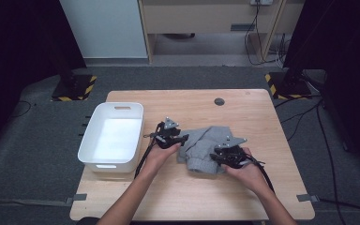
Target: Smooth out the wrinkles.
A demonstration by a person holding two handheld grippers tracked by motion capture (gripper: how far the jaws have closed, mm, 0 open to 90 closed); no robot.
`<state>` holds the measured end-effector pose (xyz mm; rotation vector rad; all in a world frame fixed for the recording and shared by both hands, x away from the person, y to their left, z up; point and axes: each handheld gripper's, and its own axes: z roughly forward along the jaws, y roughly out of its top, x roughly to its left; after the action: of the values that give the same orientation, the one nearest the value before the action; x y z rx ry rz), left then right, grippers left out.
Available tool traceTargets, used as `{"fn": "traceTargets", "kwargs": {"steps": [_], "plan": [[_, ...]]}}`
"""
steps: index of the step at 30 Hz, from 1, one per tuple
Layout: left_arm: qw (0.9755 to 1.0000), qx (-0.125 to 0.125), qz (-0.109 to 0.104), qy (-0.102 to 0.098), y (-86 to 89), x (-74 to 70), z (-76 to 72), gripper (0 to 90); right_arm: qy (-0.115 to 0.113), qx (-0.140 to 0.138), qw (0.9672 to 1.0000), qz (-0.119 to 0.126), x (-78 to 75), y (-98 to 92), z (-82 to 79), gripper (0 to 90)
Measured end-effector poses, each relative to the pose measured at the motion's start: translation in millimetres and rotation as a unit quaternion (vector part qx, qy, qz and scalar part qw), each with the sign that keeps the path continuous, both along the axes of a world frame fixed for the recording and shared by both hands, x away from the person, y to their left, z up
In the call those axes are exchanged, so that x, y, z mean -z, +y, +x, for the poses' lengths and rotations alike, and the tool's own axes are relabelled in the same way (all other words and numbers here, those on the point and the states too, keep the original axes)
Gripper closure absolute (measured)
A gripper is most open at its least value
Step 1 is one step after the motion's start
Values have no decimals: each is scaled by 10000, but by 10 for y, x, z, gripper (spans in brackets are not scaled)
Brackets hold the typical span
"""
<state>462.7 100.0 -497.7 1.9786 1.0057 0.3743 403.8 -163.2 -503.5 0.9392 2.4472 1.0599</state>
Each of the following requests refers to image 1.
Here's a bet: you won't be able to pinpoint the white plastic bin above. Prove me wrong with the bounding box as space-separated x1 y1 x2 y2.
77 101 144 173

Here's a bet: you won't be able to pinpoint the white cabinet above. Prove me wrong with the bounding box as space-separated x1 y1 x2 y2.
58 0 148 59

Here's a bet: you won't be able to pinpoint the black yellow striped stand base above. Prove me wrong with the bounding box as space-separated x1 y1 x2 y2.
264 71 313 100
51 74 98 102

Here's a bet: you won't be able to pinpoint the gray sweatpants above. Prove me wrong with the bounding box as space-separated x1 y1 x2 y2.
176 125 242 175

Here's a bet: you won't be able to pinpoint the person's left hand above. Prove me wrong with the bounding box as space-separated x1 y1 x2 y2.
140 142 183 181

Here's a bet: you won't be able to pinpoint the right hand-held gripper black cable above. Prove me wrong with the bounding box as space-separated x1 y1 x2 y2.
246 154 277 193

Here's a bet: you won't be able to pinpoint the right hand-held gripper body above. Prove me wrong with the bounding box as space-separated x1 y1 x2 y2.
214 135 251 171

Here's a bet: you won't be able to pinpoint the hand-held gripper black cable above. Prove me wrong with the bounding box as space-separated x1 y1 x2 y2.
133 121 166 180
246 154 277 193

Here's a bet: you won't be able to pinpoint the light wooden desk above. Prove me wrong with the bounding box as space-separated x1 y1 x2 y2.
137 0 306 65

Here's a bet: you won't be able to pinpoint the black metal bracket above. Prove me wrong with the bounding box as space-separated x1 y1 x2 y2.
78 115 93 138

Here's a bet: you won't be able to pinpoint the long black floor cable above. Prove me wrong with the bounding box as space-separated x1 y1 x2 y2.
315 99 346 225

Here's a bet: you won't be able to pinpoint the black hanging cables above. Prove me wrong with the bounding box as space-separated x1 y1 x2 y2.
244 0 288 67

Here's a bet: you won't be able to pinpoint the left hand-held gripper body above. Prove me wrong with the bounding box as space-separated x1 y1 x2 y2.
154 116 182 150

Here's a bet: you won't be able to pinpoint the thin black floor cable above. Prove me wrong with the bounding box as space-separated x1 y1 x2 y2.
11 100 33 118

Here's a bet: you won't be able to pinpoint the left hand-held gripper black cable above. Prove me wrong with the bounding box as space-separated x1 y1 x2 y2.
133 121 166 180

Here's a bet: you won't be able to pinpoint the black curtain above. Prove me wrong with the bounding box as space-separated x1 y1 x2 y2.
0 0 87 158
282 0 360 176

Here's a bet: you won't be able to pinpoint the person's right hand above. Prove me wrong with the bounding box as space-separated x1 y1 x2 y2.
223 147 268 192

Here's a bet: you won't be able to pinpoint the gray tape piece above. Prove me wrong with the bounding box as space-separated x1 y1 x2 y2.
65 193 88 206
295 193 321 203

